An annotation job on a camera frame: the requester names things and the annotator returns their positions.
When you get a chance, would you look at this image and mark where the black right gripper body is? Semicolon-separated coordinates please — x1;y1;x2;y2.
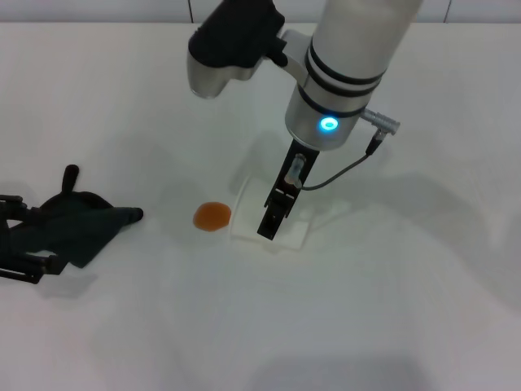
273;138;321;200

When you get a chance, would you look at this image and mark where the white paper cup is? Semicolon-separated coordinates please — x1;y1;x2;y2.
230;177;313;252

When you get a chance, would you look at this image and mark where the dark blue rag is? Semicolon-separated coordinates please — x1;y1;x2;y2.
6;164;144;270

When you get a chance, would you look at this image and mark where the orange-brown liquid stain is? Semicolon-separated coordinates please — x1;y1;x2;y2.
192;202;232;233

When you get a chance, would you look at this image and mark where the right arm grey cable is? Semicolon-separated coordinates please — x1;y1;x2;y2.
303;108;402;191

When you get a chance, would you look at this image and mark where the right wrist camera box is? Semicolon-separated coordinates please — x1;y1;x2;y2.
186;0;310;99

